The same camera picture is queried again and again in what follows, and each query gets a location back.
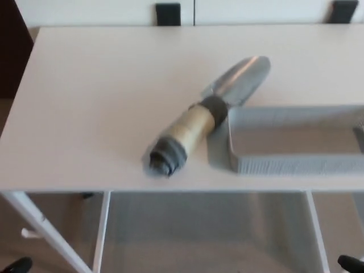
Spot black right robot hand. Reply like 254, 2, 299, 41
337, 255, 364, 271

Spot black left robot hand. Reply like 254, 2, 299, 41
0, 257, 32, 273

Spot metal shovel with handle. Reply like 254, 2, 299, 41
142, 56, 271, 179

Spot white desk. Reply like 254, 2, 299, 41
0, 24, 364, 273

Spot grey perforated plastic basket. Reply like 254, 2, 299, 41
207, 105, 364, 177

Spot white cabinet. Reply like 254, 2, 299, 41
14, 0, 364, 28

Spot black cabinet handle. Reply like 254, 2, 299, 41
331, 0, 359, 24
155, 2, 182, 27

